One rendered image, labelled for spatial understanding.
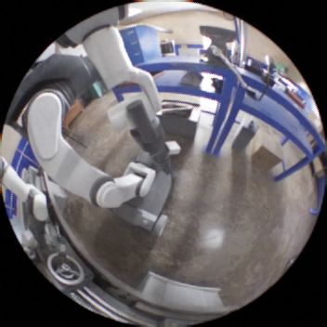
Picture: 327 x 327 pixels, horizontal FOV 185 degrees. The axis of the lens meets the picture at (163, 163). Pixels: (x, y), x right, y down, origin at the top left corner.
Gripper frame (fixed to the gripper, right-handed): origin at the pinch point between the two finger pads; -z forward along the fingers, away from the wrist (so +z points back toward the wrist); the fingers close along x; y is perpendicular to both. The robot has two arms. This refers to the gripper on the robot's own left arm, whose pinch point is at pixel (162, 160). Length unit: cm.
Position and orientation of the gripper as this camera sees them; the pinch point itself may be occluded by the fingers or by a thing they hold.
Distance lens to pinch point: 40.5
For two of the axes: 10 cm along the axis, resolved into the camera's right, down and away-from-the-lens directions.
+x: 3.8, 7.3, -5.7
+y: 8.9, -4.6, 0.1
